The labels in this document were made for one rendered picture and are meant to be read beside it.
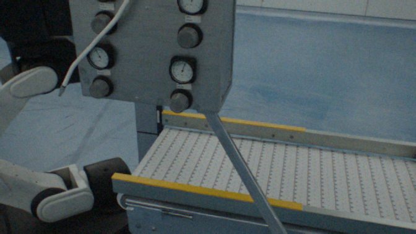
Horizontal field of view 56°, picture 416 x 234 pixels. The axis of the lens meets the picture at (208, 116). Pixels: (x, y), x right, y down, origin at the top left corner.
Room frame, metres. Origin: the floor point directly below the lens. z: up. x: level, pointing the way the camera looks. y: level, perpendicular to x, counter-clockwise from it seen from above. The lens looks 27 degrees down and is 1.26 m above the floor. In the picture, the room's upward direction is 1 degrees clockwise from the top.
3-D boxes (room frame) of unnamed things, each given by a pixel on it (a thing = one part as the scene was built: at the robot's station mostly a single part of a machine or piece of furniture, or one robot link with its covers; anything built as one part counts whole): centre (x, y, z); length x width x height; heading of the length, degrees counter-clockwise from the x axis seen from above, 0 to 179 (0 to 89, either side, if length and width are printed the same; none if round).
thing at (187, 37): (0.50, 0.03, 1.12); 0.03 x 0.02 x 0.04; 77
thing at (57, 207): (1.22, 0.57, 0.28); 0.21 x 0.20 x 0.13; 122
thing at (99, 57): (0.54, 0.16, 1.08); 0.04 x 0.01 x 0.04; 77
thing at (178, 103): (0.50, 0.04, 1.03); 0.03 x 0.03 x 0.04; 77
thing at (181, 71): (0.51, 0.04, 1.07); 0.04 x 0.01 x 0.04; 77
